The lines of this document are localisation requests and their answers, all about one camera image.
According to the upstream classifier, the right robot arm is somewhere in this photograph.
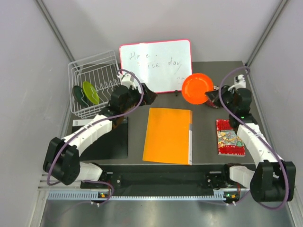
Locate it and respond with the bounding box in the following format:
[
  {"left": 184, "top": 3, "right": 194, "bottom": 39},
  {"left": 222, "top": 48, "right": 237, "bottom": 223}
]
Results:
[{"left": 206, "top": 86, "right": 296, "bottom": 203}]

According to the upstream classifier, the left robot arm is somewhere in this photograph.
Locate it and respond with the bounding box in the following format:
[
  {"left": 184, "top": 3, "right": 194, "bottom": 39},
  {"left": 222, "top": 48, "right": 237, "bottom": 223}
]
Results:
[{"left": 43, "top": 83, "right": 157, "bottom": 188}]

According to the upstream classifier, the orange plate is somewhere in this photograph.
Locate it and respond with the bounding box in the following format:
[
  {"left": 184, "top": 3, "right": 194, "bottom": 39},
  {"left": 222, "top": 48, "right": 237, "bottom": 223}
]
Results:
[{"left": 181, "top": 73, "right": 214, "bottom": 105}]

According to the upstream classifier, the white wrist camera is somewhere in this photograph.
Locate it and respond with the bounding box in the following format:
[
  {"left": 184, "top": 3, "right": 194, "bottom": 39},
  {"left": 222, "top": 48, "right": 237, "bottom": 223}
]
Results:
[
  {"left": 118, "top": 72, "right": 136, "bottom": 88},
  {"left": 234, "top": 74, "right": 246, "bottom": 90}
]

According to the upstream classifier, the pink framed whiteboard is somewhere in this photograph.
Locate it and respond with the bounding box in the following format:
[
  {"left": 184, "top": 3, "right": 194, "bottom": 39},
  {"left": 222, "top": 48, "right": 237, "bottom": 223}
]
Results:
[{"left": 119, "top": 39, "right": 192, "bottom": 93}]

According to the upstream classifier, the orange folder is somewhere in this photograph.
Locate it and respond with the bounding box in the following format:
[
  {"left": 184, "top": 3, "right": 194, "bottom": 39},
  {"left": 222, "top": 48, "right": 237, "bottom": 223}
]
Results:
[{"left": 143, "top": 107, "right": 193, "bottom": 165}]

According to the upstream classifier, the lime green plate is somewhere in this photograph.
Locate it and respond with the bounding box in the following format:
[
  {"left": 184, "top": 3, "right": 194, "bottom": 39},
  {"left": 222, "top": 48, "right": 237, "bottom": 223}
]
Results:
[{"left": 82, "top": 81, "right": 100, "bottom": 105}]

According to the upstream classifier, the white wire dish rack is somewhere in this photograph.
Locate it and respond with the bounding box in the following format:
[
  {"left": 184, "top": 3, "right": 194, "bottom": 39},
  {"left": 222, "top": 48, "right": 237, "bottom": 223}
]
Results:
[{"left": 68, "top": 50, "right": 121, "bottom": 119}]

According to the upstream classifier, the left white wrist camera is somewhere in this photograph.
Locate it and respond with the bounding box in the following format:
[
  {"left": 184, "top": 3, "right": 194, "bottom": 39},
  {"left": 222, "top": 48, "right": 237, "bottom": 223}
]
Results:
[{"left": 118, "top": 72, "right": 136, "bottom": 88}]

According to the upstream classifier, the red comic book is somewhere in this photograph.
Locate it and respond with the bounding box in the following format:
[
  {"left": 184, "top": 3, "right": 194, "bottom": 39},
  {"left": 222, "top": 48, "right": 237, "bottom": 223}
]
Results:
[{"left": 216, "top": 119, "right": 246, "bottom": 157}]

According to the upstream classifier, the black clip file folder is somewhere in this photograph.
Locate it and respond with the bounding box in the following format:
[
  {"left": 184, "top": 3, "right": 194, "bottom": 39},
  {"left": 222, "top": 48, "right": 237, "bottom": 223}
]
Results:
[{"left": 80, "top": 118, "right": 128, "bottom": 161}]

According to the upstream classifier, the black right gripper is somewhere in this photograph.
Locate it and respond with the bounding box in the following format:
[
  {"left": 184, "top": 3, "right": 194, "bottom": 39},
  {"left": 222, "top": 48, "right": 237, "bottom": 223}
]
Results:
[{"left": 205, "top": 85, "right": 236, "bottom": 114}]

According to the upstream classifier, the grey cable duct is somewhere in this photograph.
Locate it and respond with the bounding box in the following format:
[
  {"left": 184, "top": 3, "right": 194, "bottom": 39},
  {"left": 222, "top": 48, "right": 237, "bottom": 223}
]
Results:
[{"left": 48, "top": 191, "right": 238, "bottom": 201}]

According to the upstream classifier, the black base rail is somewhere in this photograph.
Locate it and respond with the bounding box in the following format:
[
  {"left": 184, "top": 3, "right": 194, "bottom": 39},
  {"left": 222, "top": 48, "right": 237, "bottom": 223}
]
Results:
[{"left": 80, "top": 164, "right": 251, "bottom": 190}]

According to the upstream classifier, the dark green plate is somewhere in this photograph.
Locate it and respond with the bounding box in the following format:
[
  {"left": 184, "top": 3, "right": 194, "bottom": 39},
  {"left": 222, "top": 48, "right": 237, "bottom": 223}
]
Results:
[{"left": 72, "top": 85, "right": 89, "bottom": 108}]

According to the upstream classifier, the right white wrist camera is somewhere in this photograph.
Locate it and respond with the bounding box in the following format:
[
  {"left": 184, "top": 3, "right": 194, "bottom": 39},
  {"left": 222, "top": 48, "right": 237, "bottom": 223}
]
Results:
[{"left": 234, "top": 74, "right": 246, "bottom": 90}]

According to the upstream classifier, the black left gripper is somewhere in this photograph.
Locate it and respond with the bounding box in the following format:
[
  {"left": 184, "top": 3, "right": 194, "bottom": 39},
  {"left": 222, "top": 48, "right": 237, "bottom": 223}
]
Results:
[{"left": 121, "top": 83, "right": 157, "bottom": 113}]

